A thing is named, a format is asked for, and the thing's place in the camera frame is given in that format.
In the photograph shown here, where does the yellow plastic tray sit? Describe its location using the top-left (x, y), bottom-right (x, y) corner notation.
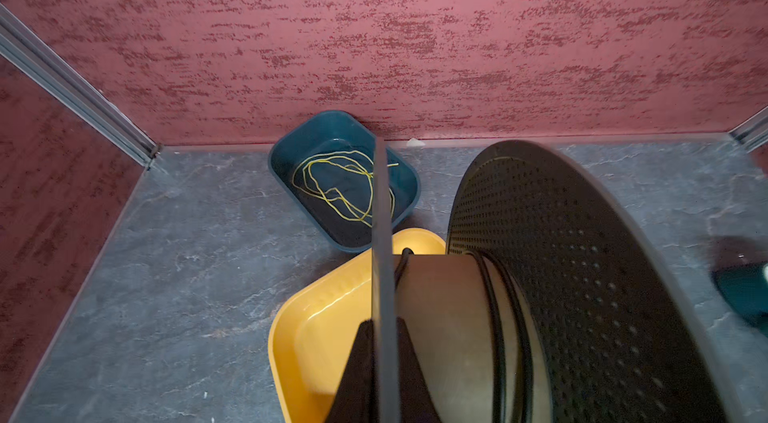
top-left (268, 228), bottom-right (448, 422)

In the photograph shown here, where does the yellow-green cable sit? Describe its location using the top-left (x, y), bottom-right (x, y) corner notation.
top-left (290, 149), bottom-right (400, 229)

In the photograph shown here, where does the left corner aluminium profile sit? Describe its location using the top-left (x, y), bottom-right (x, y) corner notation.
top-left (1, 7), bottom-right (160, 168)

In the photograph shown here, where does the grey cable spool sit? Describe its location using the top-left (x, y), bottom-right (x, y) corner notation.
top-left (372, 141), bottom-right (742, 422)

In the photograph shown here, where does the corner aluminium profile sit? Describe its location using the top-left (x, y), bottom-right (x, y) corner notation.
top-left (1, 7), bottom-right (160, 168)
top-left (729, 107), bottom-right (768, 153)

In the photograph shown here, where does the right corner aluminium profile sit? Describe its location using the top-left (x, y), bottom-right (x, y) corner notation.
top-left (729, 107), bottom-right (768, 153)

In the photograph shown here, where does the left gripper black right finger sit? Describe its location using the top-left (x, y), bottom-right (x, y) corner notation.
top-left (397, 318), bottom-right (441, 423)

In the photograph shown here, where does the teal plastic tray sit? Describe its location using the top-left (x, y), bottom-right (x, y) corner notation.
top-left (267, 110), bottom-right (422, 254)

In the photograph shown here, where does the black cable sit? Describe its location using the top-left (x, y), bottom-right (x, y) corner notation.
top-left (392, 246), bottom-right (535, 423)

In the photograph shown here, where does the teal kitchen scale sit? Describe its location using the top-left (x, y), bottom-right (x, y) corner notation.
top-left (713, 263), bottom-right (767, 336)

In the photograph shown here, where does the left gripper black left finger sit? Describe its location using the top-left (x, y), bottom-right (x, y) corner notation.
top-left (325, 320), bottom-right (374, 423)

